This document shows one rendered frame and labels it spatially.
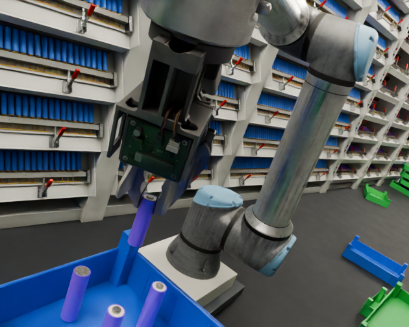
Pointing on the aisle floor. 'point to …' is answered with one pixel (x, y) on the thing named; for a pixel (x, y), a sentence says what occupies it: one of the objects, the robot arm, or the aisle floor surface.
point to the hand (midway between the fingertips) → (150, 197)
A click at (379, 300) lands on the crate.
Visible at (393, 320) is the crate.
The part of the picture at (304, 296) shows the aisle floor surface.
